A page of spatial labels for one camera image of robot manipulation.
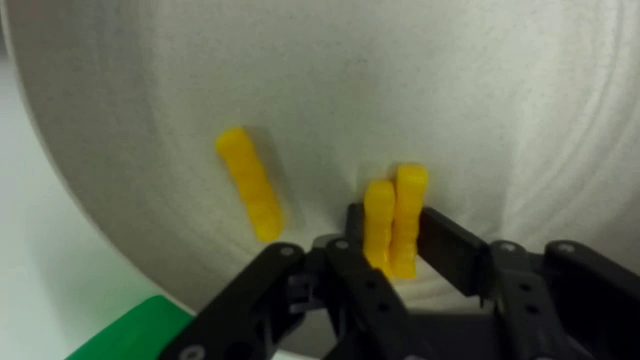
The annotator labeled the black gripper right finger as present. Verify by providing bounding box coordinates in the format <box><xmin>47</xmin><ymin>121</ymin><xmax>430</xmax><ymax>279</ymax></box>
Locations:
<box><xmin>418</xmin><ymin>206</ymin><xmax>640</xmax><ymax>360</ymax></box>

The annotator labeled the white round plate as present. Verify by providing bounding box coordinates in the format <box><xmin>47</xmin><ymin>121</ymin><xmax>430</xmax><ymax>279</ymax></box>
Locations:
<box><xmin>0</xmin><ymin>0</ymin><xmax>640</xmax><ymax>315</ymax></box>

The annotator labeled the yellow toy fry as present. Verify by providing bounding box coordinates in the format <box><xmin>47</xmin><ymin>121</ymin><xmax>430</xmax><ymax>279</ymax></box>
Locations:
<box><xmin>214</xmin><ymin>125</ymin><xmax>286</xmax><ymax>244</ymax></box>
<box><xmin>390</xmin><ymin>161</ymin><xmax>430</xmax><ymax>279</ymax></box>
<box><xmin>362</xmin><ymin>178</ymin><xmax>396</xmax><ymax>272</ymax></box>

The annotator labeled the green plastic cup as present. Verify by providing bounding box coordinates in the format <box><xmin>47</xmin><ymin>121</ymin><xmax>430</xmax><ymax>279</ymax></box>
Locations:
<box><xmin>66</xmin><ymin>293</ymin><xmax>196</xmax><ymax>360</ymax></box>

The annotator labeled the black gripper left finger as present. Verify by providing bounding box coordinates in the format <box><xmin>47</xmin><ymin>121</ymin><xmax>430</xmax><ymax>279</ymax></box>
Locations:
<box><xmin>157</xmin><ymin>201</ymin><xmax>427</xmax><ymax>360</ymax></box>

